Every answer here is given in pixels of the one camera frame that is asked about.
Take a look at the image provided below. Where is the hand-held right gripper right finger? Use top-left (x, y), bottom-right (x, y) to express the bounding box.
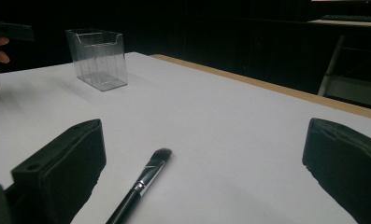
top-left (301, 117), bottom-right (371, 224)

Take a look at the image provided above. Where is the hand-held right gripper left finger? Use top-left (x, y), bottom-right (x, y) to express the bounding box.
top-left (5, 118), bottom-right (107, 224)

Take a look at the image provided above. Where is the black makeup brush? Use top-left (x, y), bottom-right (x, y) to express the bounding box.
top-left (105, 147), bottom-right (173, 224)

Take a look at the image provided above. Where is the clear plastic holder box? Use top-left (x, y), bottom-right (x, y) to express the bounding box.
top-left (64, 28), bottom-right (129, 92)

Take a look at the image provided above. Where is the white side desk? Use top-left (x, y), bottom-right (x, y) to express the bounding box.
top-left (307, 19), bottom-right (371, 29)

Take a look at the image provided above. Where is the dark keyboard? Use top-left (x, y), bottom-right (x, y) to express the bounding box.
top-left (320, 14), bottom-right (371, 23)

